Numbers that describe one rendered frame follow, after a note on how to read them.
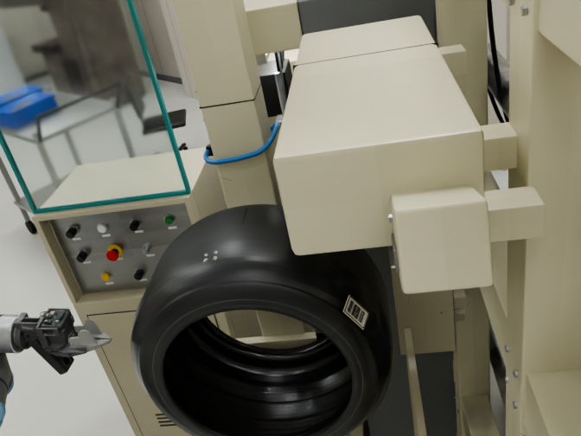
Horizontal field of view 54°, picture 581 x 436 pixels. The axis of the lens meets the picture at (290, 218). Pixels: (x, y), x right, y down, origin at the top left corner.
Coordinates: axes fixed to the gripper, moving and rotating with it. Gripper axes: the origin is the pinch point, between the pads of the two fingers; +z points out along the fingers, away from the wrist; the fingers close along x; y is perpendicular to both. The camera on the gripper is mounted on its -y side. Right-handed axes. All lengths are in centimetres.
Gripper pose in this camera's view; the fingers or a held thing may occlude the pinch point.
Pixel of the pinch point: (106, 342)
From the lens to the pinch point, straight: 144.9
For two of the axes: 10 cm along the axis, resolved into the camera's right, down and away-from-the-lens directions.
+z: 10.0, 0.0, -0.9
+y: -0.5, -8.5, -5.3
